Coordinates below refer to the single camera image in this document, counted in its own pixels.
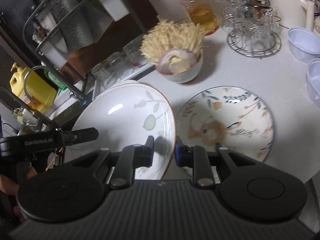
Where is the dark tall faucet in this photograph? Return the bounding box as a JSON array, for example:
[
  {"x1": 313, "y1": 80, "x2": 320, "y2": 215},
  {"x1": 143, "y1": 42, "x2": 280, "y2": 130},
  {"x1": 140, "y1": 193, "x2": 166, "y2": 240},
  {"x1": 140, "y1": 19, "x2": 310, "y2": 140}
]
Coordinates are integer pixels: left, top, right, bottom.
[{"x1": 0, "y1": 87, "x2": 54, "y2": 131}]

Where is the upturned drinking glass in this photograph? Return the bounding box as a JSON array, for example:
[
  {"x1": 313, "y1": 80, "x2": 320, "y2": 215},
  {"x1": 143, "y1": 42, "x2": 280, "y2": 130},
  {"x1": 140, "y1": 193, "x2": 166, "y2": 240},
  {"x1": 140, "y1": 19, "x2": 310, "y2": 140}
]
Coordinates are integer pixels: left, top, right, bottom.
[
  {"x1": 91, "y1": 63, "x2": 118, "y2": 90},
  {"x1": 123, "y1": 41, "x2": 149, "y2": 69},
  {"x1": 107, "y1": 52, "x2": 134, "y2": 80}
]

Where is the blue plastic bowl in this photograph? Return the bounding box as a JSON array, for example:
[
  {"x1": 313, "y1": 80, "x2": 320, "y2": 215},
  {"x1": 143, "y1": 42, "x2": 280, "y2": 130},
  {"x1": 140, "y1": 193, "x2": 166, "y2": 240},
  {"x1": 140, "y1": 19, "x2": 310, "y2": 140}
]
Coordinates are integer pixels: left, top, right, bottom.
[
  {"x1": 287, "y1": 27, "x2": 320, "y2": 63},
  {"x1": 306, "y1": 58, "x2": 320, "y2": 108}
]

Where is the red lid plastic jar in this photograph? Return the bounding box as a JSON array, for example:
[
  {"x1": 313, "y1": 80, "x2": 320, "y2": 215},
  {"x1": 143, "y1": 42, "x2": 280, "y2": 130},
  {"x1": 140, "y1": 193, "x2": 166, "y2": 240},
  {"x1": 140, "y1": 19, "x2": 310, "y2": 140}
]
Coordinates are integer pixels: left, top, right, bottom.
[{"x1": 179, "y1": 0, "x2": 219, "y2": 35}]

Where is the person left hand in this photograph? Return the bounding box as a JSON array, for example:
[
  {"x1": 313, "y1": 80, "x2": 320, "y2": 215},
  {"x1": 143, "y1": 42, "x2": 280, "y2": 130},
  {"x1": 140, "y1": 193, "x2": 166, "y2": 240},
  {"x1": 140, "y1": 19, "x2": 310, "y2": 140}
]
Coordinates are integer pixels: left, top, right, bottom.
[{"x1": 1, "y1": 166, "x2": 37, "y2": 223}]

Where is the white bowl with vegetables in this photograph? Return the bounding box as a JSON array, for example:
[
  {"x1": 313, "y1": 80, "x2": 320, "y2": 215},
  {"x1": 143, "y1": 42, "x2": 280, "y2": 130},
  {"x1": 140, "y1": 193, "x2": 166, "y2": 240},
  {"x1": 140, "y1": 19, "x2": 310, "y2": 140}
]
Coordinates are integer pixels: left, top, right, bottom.
[{"x1": 156, "y1": 49, "x2": 203, "y2": 83}]

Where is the upturned drinking glass right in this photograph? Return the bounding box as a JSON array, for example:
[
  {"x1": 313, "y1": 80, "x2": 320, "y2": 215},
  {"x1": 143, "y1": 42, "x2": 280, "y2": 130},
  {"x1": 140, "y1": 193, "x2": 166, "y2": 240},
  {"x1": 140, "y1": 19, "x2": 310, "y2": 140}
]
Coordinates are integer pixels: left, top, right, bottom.
[{"x1": 123, "y1": 41, "x2": 149, "y2": 69}]

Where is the yellow detergent jug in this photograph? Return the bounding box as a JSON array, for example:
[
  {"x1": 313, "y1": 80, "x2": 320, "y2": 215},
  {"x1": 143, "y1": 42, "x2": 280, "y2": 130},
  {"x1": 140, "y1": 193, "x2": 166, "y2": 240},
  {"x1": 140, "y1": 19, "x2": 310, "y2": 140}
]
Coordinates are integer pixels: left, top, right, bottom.
[{"x1": 9, "y1": 62, "x2": 56, "y2": 114}]

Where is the deer pattern plate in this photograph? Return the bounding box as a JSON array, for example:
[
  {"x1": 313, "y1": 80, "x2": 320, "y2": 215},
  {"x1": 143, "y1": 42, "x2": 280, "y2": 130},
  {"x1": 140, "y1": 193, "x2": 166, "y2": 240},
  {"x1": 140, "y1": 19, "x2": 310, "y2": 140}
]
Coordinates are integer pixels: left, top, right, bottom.
[{"x1": 176, "y1": 86, "x2": 274, "y2": 162}]

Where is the wooden cutting board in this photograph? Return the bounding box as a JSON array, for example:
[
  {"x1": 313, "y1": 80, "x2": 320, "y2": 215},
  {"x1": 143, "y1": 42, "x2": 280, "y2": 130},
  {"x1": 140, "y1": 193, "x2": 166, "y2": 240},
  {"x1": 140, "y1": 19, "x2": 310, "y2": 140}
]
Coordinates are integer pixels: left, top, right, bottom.
[{"x1": 32, "y1": 0, "x2": 161, "y2": 81}]

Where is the white leaf plate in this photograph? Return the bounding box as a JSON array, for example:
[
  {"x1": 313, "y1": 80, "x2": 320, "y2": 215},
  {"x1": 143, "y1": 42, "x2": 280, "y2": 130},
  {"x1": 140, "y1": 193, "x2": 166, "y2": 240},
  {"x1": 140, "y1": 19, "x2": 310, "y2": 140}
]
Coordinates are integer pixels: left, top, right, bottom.
[{"x1": 65, "y1": 83, "x2": 176, "y2": 180}]

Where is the white electric cooking pot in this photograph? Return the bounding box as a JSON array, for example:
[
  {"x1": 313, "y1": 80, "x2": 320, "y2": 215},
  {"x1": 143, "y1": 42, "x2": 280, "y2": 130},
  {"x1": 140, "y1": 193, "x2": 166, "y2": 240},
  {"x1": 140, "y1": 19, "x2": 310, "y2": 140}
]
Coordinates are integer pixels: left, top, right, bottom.
[{"x1": 271, "y1": 0, "x2": 315, "y2": 31}]

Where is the upturned drinking glass middle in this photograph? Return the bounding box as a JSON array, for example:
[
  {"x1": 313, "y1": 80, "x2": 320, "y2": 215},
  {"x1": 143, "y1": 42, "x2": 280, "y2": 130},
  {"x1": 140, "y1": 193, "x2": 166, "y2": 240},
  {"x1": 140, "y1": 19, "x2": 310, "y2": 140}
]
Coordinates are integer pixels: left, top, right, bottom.
[{"x1": 107, "y1": 52, "x2": 134, "y2": 80}]

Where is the black dish rack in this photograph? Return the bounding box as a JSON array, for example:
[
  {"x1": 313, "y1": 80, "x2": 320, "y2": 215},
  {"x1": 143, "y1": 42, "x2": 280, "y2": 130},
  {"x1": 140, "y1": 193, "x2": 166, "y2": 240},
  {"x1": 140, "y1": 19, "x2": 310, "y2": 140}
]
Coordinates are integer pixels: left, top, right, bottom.
[{"x1": 22, "y1": 0, "x2": 157, "y2": 98}]

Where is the enoki mushroom bunch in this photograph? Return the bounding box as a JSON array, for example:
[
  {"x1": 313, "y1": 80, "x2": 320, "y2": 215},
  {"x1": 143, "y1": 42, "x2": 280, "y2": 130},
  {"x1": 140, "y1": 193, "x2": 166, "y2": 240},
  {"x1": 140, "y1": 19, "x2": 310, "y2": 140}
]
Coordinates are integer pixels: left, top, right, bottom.
[{"x1": 140, "y1": 18, "x2": 206, "y2": 64}]

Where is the upturned drinking glass left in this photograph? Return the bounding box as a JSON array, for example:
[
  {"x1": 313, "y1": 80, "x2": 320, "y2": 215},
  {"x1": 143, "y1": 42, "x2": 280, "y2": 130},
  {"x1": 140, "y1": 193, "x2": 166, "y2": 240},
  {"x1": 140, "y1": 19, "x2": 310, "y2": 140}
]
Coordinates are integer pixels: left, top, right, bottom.
[{"x1": 91, "y1": 63, "x2": 118, "y2": 90}]

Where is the halved red onion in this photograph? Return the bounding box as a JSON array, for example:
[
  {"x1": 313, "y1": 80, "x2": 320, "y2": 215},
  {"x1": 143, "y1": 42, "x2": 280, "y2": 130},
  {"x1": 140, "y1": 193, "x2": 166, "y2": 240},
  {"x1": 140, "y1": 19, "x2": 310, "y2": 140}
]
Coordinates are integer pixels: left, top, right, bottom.
[{"x1": 157, "y1": 49, "x2": 199, "y2": 75}]

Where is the green dish soap bottle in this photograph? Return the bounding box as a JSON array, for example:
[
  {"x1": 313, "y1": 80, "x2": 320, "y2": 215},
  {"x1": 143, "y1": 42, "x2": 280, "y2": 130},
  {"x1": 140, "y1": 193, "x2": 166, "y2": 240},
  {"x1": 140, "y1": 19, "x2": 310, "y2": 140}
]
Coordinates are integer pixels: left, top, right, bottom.
[{"x1": 44, "y1": 69, "x2": 67, "y2": 91}]

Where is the chrome faucet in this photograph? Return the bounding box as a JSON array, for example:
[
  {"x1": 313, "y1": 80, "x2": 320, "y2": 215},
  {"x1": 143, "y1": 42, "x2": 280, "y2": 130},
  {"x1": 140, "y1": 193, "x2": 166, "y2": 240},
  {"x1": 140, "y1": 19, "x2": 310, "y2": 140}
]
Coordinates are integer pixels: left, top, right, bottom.
[{"x1": 24, "y1": 66, "x2": 88, "y2": 105}]

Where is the wire glass rack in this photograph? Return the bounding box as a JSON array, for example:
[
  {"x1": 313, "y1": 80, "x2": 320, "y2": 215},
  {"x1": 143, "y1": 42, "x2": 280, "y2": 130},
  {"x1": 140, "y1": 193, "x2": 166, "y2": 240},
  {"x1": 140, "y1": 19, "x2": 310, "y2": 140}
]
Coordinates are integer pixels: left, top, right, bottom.
[{"x1": 222, "y1": 0, "x2": 282, "y2": 59}]

